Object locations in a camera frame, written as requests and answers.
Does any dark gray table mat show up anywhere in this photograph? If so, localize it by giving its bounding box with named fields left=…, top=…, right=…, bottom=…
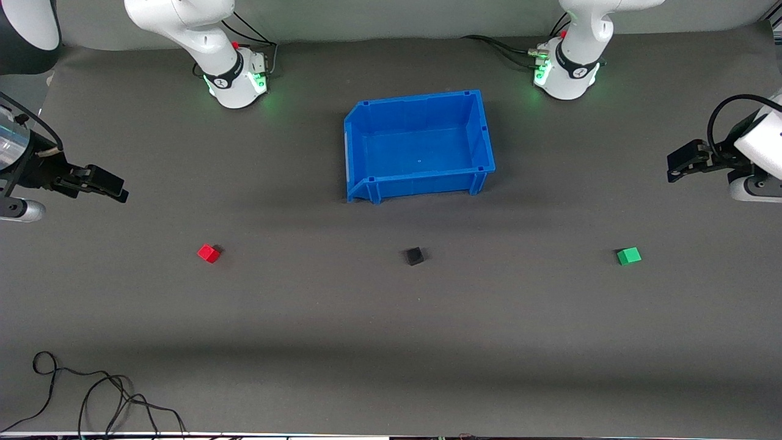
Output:
left=0, top=21, right=782, bottom=438

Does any black left arm base cable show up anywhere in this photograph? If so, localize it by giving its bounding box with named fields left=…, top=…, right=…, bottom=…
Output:
left=461, top=12, right=572, bottom=68

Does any thin black loose cable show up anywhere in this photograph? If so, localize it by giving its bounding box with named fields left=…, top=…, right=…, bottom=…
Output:
left=78, top=374, right=187, bottom=440
left=0, top=351, right=132, bottom=433

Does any black arm base cable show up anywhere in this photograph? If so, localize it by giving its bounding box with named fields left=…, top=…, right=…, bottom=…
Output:
left=461, top=12, right=572, bottom=68
left=192, top=11, right=279, bottom=78

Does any blue plastic storage bin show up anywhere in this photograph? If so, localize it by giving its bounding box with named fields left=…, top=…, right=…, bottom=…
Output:
left=343, top=89, right=496, bottom=204

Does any black right arm base cable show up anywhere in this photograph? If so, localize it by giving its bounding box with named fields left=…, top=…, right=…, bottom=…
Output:
left=192, top=11, right=279, bottom=78

